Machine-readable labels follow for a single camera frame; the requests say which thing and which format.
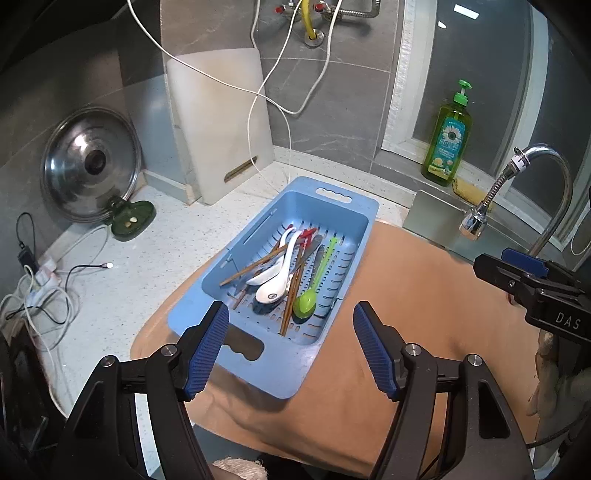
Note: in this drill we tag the black power adapter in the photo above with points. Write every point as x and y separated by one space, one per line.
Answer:
27 258

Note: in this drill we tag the blue plastic slotted basket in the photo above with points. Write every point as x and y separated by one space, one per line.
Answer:
277 369

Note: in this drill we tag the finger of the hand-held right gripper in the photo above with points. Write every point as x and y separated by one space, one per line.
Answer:
521 257
496 272

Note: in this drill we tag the green lid holder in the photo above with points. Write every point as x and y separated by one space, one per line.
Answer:
131 221

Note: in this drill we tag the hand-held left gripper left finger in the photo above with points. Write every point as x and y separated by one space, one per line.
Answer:
210 341

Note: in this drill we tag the person's dark clothing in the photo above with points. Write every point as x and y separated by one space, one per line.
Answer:
314 468

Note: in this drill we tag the green plastic spoon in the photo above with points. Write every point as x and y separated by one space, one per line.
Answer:
305 304

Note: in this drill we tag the white ceramic spoon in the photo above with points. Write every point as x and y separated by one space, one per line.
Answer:
272 290

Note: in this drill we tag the white cutting board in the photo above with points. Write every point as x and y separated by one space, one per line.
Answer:
212 138

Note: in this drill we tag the orange mat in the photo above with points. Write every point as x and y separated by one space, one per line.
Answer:
438 300

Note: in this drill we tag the green dish soap bottle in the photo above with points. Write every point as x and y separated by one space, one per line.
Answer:
445 143

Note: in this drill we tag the yellow sponge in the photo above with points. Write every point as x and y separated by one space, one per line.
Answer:
468 191

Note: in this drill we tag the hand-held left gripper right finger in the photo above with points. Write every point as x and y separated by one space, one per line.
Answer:
371 346

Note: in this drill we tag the white framed window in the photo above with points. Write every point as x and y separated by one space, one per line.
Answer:
406 69

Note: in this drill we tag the white power strip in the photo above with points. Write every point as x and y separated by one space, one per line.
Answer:
44 279

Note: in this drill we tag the person's right hand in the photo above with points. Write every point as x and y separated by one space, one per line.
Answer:
549 387

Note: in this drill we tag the steel pot lid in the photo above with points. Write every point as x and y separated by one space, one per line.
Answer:
87 161

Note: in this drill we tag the chrome faucet spray head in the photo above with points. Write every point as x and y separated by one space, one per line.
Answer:
473 224

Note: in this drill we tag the person's left hand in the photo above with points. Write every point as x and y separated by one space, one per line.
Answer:
240 468

